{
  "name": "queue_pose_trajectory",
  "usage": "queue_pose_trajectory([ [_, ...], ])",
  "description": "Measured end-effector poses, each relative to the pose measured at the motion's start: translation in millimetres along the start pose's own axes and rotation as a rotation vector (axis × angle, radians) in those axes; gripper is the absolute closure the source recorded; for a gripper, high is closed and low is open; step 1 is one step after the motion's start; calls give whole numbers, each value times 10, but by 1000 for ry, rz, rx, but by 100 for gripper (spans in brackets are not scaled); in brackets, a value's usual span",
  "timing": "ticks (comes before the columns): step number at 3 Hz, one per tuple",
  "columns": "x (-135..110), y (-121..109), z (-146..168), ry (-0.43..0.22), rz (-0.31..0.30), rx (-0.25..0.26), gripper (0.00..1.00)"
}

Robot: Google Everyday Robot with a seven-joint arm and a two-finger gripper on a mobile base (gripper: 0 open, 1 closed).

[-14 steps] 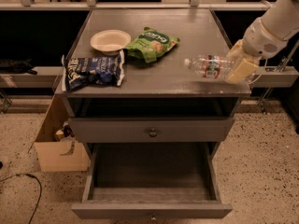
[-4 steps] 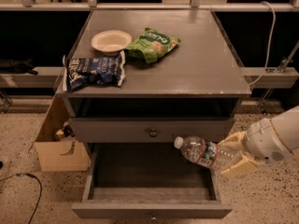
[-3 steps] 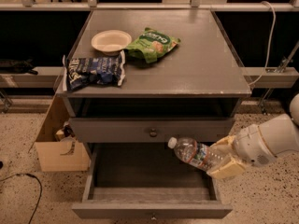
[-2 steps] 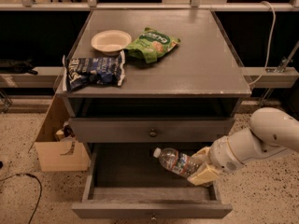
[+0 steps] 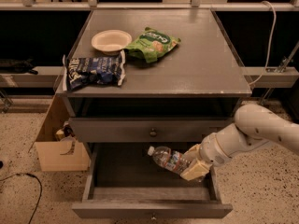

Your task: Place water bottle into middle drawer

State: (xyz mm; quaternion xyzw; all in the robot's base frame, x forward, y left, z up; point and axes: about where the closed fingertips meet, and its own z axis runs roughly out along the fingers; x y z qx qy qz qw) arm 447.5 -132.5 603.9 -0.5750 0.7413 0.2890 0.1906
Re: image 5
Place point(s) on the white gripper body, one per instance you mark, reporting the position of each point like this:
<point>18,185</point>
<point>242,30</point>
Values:
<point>209,150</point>

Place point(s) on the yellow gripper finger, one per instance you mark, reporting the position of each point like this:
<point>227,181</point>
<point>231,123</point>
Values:
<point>192,153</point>
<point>196,169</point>

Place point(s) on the clear plastic water bottle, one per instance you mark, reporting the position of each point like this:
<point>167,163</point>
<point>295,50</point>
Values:
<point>169,159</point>

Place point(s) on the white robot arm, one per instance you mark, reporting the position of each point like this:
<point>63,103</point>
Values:
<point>253,127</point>

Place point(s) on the round dark drawer knob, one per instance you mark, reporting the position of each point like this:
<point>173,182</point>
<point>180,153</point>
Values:
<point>153,133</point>

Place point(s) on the grey wooden drawer cabinet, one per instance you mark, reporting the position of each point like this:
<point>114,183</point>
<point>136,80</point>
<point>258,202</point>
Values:
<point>198,79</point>

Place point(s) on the open grey bottom drawer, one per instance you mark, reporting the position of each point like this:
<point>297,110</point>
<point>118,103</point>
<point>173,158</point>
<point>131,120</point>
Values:
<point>124,182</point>

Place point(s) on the closed grey upper drawer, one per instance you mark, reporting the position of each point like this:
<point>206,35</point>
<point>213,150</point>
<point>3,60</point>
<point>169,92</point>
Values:
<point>137,130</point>

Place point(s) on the green snack bag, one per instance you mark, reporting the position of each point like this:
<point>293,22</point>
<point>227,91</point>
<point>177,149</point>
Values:
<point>151,45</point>

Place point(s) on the blue chips bag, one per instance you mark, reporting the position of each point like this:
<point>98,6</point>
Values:
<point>104,70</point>

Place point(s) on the cardboard box on floor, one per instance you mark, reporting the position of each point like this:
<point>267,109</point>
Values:
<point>56,150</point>

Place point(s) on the white paper bowl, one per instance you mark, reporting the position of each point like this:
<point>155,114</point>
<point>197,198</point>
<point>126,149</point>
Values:
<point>111,41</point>

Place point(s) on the black object on left ledge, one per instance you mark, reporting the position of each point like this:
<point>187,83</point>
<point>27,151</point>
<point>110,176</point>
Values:
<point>12,66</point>

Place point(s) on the metal rail shelf frame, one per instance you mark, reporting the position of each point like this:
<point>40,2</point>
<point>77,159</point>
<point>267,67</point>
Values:
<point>218,5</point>

